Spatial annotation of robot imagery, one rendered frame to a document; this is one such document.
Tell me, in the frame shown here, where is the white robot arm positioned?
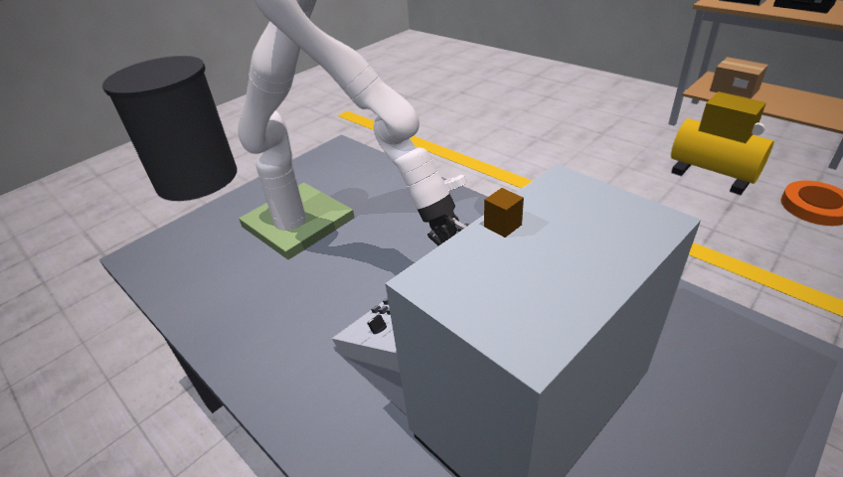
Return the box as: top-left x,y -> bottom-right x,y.
238,0 -> 467,231

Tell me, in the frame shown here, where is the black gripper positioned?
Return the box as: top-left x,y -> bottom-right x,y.
418,194 -> 469,246

